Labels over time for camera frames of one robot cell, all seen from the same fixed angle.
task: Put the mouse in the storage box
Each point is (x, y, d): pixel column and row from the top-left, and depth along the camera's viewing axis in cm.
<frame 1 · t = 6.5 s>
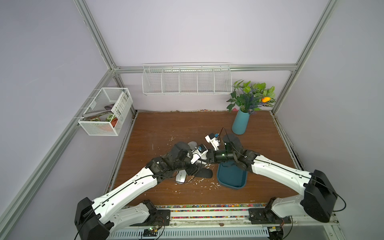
left hand: (199, 160, 73), fingers open
right hand: (197, 158, 72), fingers open
teal storage box: (232, 175, 88), point 2 cm above the table
teal vase: (240, 122, 101), point 12 cm above the table
green artificial plant: (248, 97, 84), point 34 cm above the table
white mesh basket: (106, 114, 77), point 33 cm above the table
silver computer mouse: (180, 176, 86), point 3 cm above the table
black computer mouse: (204, 172, 91), on the table

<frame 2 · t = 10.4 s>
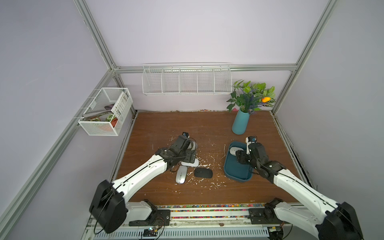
left hand: (185, 153, 82), fingers open
right hand: (241, 150, 85), fingers open
teal storage box: (235, 170, 84), point 8 cm above the table
the other named things where they were.

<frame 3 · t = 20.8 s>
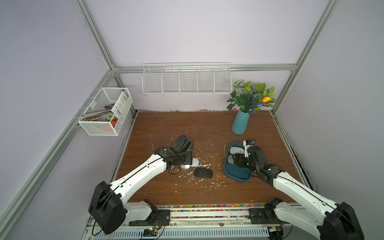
left hand: (187, 160, 81), fingers open
right hand: (237, 154, 85), fingers open
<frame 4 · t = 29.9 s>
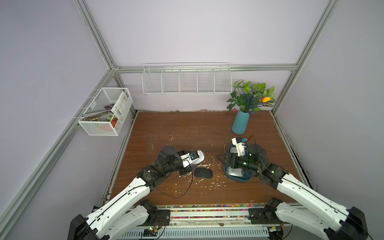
left hand: (194, 157, 74), fingers open
right hand: (221, 156, 74), fingers open
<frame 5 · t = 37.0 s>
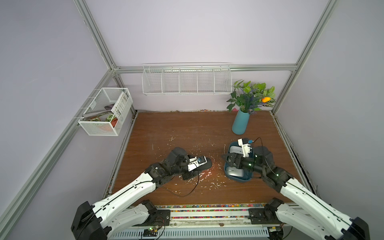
left hand: (196, 164, 75), fingers open
right hand: (225, 156, 74), fingers open
black computer mouse: (206, 166, 67), point 25 cm above the table
